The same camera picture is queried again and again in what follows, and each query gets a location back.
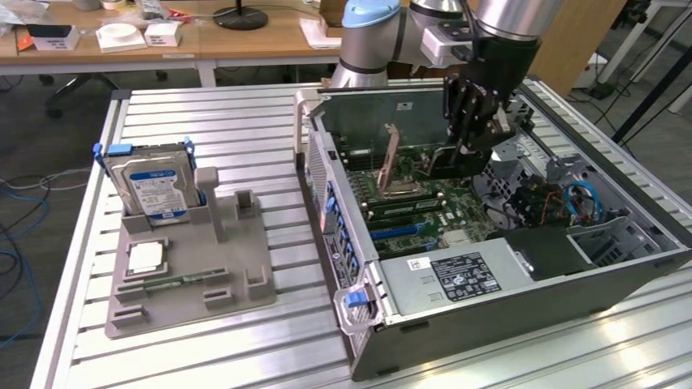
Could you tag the red packet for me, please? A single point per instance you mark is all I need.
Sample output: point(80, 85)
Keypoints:
point(180, 14)

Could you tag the brown cardboard box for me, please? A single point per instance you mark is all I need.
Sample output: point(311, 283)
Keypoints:
point(331, 12)

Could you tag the blue expansion slot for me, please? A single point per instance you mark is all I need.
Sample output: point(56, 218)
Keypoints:
point(395, 232)

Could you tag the white paper booklet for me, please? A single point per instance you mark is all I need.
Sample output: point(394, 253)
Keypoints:
point(324, 38)

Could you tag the white box with black lid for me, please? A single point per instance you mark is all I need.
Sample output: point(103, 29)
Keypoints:
point(54, 40)

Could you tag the orange card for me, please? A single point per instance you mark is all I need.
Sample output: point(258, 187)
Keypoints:
point(24, 42)

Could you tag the hard disk in blue carrier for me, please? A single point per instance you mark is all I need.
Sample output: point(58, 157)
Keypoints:
point(154, 194)

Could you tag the blue case latch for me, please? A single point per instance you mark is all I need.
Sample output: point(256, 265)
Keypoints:
point(356, 300)

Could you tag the wooden cabinet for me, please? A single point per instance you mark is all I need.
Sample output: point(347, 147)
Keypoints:
point(574, 48)

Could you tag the small white carton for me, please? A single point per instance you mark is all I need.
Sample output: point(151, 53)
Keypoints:
point(162, 34)

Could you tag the green motherboard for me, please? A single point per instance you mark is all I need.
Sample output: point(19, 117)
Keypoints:
point(443, 202)

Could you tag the grey cup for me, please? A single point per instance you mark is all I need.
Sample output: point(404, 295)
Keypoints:
point(87, 5)

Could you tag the grey plastic parts rack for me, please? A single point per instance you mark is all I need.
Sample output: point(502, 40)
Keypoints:
point(190, 308)

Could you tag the clear plastic bag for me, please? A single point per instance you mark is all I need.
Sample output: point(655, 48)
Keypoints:
point(22, 12)

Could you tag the green RAM stick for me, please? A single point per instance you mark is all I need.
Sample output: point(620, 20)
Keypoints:
point(162, 282)

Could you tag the black office chair base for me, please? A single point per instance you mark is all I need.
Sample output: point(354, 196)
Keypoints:
point(82, 87)

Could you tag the open black PC case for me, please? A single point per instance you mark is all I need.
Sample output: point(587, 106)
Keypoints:
point(487, 332)

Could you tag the silver chipset heatsink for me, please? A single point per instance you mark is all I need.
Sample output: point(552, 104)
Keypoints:
point(456, 238)

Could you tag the silver CPU chip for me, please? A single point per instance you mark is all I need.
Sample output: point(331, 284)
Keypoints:
point(147, 257)

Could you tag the black tripod stand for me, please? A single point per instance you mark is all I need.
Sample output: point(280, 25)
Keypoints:
point(648, 81)

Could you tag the grey power supply unit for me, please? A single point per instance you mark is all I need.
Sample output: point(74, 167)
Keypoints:
point(464, 275)

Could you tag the white square holder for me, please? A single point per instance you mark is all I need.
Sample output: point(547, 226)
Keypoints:
point(122, 38)

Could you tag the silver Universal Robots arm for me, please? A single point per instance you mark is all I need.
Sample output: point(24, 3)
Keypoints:
point(374, 40)

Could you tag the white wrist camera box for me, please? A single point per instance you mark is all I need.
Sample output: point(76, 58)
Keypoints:
point(443, 44)

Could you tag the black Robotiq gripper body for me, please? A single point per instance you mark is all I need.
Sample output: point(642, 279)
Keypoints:
point(508, 65)

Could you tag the wooden desk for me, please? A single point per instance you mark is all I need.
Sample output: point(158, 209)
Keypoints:
point(82, 58)

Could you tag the black round lamp base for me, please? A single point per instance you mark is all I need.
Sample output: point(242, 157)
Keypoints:
point(240, 18)

